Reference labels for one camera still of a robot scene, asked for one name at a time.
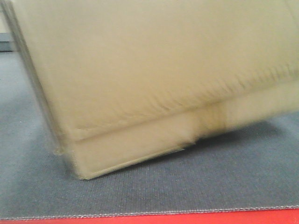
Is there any brown cardboard carton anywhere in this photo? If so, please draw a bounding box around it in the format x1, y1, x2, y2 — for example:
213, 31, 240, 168
1, 0, 299, 180

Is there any grey conveyor belt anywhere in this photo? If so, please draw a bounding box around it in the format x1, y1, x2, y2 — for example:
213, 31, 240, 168
0, 52, 299, 220

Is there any red conveyor edge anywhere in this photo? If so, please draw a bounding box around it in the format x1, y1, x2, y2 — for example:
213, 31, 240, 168
0, 209, 299, 224

